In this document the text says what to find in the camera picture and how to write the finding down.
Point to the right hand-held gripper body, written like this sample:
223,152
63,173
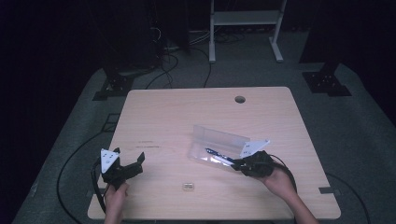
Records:
260,165

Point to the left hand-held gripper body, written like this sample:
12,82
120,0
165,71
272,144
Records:
116,175

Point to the blue pen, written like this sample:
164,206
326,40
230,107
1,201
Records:
218,154

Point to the clear plastic pencil case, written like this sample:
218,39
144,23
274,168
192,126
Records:
218,140

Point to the person's left hand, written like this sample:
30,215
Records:
115,200

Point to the person's right hand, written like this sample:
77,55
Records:
280,185

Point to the black stand base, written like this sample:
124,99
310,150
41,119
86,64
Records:
327,82
115,85

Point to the white metal stand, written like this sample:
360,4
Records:
246,18

